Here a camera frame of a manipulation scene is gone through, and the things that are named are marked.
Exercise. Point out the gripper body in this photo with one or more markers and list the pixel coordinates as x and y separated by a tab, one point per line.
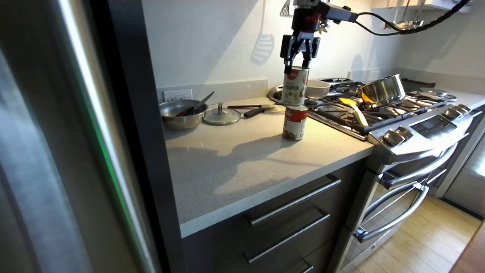
305	19

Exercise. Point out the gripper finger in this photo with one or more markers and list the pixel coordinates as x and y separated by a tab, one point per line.
288	47
313	46

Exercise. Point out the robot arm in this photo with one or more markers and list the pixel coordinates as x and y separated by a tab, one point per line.
306	2

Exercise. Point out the pumpkin can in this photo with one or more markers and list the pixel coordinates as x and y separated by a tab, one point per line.
294	87

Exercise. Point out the red and white soup can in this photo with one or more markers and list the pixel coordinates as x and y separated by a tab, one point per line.
294	123

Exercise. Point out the hanging slotted turner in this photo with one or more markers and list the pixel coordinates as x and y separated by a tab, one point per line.
286	9

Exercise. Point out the white ceramic bowl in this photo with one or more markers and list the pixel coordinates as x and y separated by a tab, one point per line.
317	89

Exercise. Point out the yellow spatula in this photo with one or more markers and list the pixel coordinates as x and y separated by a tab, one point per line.
356	112

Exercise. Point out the steel pot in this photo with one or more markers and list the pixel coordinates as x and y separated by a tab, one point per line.
382	90

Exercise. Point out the glass pot lid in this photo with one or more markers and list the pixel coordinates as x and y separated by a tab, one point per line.
221	115

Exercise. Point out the hanging steel ladles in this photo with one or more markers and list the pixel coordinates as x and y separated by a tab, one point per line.
407	23

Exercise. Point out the steel tongs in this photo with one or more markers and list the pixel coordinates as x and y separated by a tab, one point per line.
197	105

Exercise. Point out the black griddle pan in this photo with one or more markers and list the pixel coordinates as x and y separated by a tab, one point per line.
416	84

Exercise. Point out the stove knob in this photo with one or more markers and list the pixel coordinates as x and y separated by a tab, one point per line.
405	132
451	113
463	108
393	138

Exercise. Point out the steel mixing bowl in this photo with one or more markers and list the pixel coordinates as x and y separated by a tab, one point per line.
182	118

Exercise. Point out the flat steel lid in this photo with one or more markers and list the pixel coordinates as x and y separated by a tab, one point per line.
435	93

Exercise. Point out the stainless steel stove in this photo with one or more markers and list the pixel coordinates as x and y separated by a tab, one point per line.
401	151

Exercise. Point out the oven door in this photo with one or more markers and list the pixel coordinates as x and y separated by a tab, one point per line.
420	163

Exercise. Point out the dark cabinet drawer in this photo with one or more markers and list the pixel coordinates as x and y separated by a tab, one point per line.
265	204
273	246

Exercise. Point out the oven drawer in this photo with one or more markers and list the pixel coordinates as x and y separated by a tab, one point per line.
382	227

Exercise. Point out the stainless steel dishwasher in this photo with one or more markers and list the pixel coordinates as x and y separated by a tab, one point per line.
468	182

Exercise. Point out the stainless steel refrigerator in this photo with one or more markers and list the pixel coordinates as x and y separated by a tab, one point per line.
75	151

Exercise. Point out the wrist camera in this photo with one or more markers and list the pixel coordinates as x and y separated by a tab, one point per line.
341	14

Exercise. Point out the white wall socket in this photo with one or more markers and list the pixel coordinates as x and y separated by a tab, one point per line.
177	94

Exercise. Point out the white wall shelf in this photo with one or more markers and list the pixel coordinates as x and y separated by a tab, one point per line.
435	4

